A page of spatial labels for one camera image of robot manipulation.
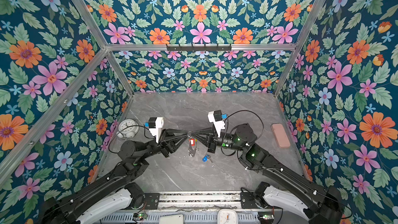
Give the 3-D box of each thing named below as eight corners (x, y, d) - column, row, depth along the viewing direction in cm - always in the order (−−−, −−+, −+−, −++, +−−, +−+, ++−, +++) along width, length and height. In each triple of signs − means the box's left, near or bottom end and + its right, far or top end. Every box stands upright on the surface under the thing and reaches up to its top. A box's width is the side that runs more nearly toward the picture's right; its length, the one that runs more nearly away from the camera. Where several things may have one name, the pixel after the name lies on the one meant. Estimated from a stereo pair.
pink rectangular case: (278, 148, 93) (280, 146, 91) (271, 126, 104) (273, 123, 101) (289, 148, 93) (291, 146, 91) (281, 126, 104) (283, 123, 101)
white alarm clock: (117, 139, 97) (113, 135, 93) (124, 123, 105) (121, 119, 101) (135, 139, 97) (132, 135, 93) (141, 123, 105) (138, 118, 101)
